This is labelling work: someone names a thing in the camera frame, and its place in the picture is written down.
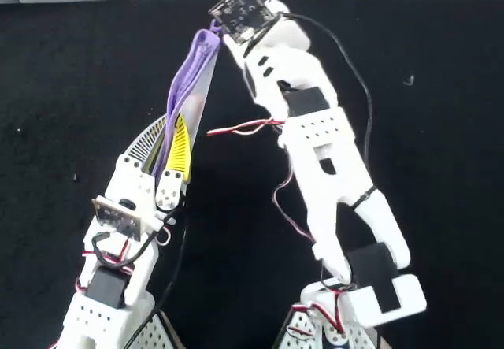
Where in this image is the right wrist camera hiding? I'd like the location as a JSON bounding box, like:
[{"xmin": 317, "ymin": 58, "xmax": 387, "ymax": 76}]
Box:
[{"xmin": 208, "ymin": 0, "xmax": 291, "ymax": 46}]

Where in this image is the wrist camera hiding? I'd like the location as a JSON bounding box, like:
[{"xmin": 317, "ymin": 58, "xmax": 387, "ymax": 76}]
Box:
[
  {"xmin": 208, "ymin": 0, "xmax": 291, "ymax": 46},
  {"xmin": 91, "ymin": 195, "xmax": 143, "ymax": 243}
]

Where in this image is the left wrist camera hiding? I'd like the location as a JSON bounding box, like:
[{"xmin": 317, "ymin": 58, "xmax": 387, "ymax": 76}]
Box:
[{"xmin": 91, "ymin": 195, "xmax": 143, "ymax": 243}]

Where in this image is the black cable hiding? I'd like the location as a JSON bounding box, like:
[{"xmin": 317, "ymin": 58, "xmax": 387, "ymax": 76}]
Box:
[
  {"xmin": 91, "ymin": 202, "xmax": 188, "ymax": 349},
  {"xmin": 289, "ymin": 12, "xmax": 376, "ymax": 210}
]

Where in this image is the translucent pouch with purple zipper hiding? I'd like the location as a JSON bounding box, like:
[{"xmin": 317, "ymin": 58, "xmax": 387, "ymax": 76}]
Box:
[{"xmin": 155, "ymin": 20, "xmax": 224, "ymax": 187}]

